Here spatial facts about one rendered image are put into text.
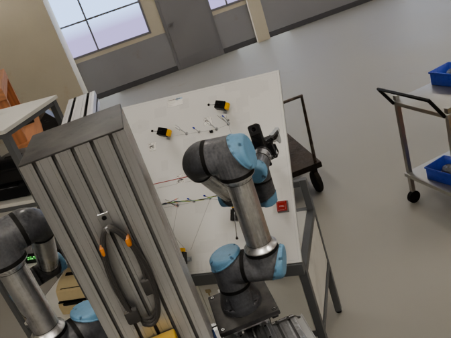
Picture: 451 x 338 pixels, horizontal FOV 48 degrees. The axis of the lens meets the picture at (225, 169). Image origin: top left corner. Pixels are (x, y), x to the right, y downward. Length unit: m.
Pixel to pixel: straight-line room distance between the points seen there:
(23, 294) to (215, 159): 0.71
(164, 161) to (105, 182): 1.66
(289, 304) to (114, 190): 1.66
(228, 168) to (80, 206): 0.50
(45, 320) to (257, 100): 1.59
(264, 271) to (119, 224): 0.63
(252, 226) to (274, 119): 1.14
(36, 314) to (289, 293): 1.38
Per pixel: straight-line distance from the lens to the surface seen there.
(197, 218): 2.71
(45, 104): 2.95
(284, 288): 2.67
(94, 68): 11.96
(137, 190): 1.23
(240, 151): 1.51
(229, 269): 1.75
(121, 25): 11.84
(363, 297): 3.59
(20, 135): 4.07
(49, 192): 1.25
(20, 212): 1.64
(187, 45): 11.98
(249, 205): 1.61
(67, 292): 3.21
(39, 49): 11.00
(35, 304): 1.72
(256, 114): 2.73
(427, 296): 3.53
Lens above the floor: 2.33
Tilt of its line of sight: 23 degrees down
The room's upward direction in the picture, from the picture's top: 19 degrees counter-clockwise
